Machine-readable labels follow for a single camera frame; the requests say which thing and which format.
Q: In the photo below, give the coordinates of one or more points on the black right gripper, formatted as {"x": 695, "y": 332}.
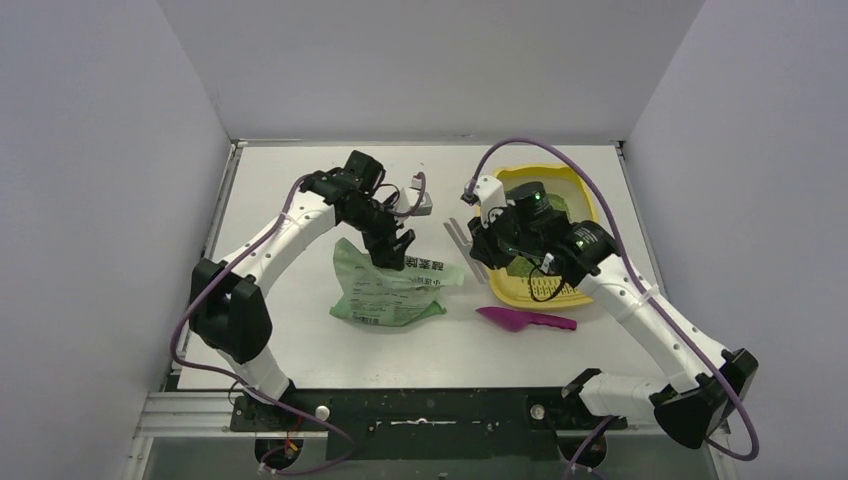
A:
{"x": 482, "y": 244}

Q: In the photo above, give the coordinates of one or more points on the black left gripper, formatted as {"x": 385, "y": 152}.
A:
{"x": 387, "y": 249}

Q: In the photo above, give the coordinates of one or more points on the white bag sealing clip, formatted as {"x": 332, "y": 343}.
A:
{"x": 457, "y": 235}

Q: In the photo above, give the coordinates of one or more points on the green cat litter bag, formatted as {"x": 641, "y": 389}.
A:
{"x": 386, "y": 297}

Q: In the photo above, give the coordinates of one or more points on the magenta plastic scoop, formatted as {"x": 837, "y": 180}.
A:
{"x": 516, "y": 320}

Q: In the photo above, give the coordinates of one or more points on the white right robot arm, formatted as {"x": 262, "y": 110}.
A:
{"x": 702, "y": 381}

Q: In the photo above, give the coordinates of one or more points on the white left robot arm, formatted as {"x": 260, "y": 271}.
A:
{"x": 228, "y": 310}

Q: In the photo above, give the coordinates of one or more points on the green litter in box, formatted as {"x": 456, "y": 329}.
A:
{"x": 521, "y": 267}

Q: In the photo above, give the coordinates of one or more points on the yellow litter box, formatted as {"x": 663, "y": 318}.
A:
{"x": 537, "y": 291}

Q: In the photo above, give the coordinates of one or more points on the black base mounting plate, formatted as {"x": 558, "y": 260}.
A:
{"x": 427, "y": 424}

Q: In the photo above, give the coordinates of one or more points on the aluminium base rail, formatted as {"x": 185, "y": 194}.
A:
{"x": 207, "y": 415}

